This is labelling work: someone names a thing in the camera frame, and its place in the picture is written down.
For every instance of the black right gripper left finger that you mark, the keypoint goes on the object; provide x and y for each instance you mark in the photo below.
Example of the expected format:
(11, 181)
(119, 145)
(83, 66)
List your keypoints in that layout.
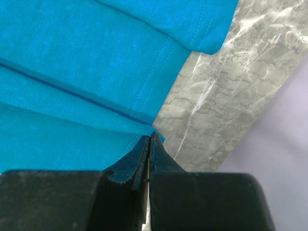
(132, 168)

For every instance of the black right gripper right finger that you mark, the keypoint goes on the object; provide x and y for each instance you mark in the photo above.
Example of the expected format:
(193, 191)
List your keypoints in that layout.
(160, 162)

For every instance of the blue t shirt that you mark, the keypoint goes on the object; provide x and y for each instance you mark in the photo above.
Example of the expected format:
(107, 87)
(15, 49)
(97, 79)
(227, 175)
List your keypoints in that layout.
(81, 81)

